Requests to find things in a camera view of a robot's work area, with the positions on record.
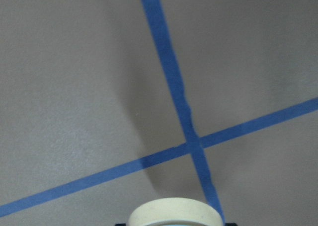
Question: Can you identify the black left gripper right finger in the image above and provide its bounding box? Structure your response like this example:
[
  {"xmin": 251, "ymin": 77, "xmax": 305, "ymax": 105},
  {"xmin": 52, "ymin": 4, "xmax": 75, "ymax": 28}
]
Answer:
[{"xmin": 222, "ymin": 222, "xmax": 237, "ymax": 226}]

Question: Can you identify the blue and cream bell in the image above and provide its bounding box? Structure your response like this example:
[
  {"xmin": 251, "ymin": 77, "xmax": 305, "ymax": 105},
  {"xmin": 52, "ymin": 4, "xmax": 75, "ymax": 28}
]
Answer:
[{"xmin": 127, "ymin": 197, "xmax": 225, "ymax": 226}]

